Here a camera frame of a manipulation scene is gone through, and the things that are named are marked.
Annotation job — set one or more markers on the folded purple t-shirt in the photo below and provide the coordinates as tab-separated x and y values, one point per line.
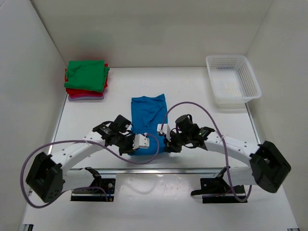
71	98

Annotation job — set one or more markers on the folded green t-shirt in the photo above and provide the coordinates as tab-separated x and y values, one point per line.
86	75

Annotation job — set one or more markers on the white plastic mesh basket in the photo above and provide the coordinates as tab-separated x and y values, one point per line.
232	79

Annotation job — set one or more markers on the blue t-shirt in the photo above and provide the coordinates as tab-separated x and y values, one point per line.
146	114

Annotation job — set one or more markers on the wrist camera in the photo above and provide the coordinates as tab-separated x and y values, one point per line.
164	130
141	141

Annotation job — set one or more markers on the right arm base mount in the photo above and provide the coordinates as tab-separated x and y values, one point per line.
215	190

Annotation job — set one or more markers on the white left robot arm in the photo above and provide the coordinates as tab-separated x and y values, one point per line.
51	175

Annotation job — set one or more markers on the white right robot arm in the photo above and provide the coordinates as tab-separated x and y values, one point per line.
265	166

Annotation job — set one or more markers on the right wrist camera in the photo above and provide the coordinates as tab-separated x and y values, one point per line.
164	130

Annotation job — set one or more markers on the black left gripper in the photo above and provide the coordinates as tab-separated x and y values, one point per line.
129	148

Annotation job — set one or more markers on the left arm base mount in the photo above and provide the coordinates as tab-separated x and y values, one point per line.
101	189

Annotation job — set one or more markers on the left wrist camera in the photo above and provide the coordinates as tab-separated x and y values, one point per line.
141	141

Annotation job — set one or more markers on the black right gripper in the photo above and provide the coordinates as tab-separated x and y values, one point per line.
170	146

